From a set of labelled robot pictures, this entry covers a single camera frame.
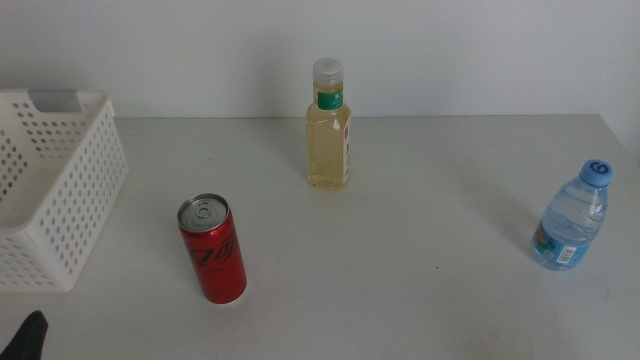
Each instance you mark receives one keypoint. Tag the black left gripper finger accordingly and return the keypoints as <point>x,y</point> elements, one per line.
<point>25,340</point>

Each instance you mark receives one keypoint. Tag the red soda can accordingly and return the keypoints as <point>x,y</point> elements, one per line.
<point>215,255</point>

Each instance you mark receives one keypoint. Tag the water bottle blue cap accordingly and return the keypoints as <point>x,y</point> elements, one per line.
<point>570,225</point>

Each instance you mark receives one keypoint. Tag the white perforated plastic basket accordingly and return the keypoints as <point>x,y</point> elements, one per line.
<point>55,200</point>

